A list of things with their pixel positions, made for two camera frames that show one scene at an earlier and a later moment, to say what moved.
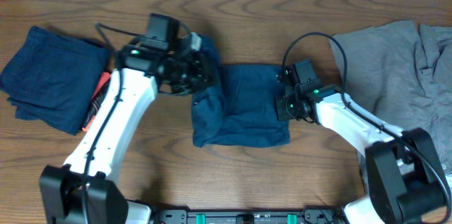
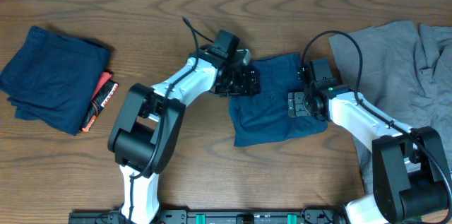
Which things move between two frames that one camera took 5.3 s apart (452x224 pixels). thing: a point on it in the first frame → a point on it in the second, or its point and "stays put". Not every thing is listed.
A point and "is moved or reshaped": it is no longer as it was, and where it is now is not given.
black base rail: (251, 216) stays put
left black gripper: (202, 70) → (246, 86)
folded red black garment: (96, 100) stays put
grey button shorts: (401, 73) stays put
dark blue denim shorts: (239, 109) is moved or reshaped
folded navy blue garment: (51, 79) stays put
